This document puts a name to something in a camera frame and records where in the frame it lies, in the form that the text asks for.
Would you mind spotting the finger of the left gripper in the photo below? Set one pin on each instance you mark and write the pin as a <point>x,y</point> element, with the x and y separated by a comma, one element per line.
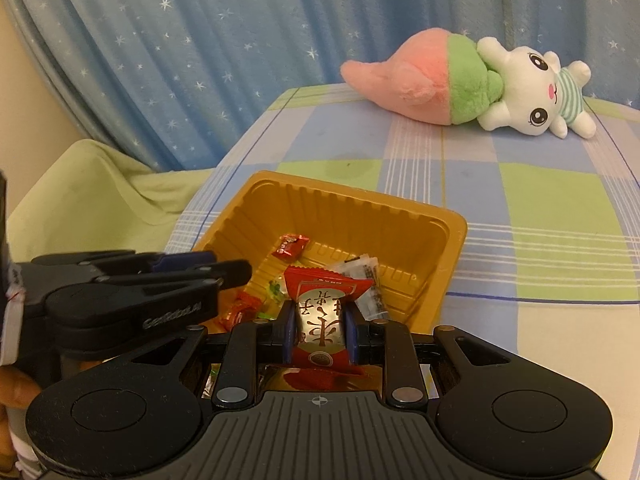
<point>175,273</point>
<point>126,260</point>

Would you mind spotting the person's left hand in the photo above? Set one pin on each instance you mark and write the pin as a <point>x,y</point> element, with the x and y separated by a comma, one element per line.
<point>17,390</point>

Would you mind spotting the red silver snack packet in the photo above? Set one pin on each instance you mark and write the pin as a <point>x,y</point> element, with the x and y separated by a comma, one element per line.
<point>319,296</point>

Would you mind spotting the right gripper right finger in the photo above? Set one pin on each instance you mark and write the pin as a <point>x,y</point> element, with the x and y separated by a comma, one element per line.
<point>388,345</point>

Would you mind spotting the orange plastic tray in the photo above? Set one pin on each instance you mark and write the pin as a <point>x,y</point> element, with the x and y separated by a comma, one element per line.
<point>417,245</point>

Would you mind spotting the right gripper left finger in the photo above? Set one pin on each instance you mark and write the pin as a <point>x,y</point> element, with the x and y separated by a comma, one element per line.
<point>250,346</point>

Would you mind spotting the checkered bed cover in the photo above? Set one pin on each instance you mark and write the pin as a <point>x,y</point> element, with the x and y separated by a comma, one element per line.
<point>550,265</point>

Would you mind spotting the light green blanket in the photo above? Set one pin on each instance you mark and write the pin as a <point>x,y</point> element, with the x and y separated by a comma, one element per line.
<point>96,198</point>

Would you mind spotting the white bunny carrot plush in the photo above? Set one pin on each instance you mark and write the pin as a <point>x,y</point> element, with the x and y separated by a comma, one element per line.
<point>442,78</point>

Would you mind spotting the small dark red candy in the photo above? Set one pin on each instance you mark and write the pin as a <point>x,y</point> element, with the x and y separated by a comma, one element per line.
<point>290,247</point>

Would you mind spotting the blue star curtain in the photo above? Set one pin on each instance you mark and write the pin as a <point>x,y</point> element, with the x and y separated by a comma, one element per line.
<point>175,83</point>

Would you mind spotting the red foil candy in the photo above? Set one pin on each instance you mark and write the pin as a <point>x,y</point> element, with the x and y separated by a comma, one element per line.
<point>243,307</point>

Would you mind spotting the yellow green candy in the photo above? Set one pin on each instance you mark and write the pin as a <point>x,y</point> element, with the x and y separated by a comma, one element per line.
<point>276,291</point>

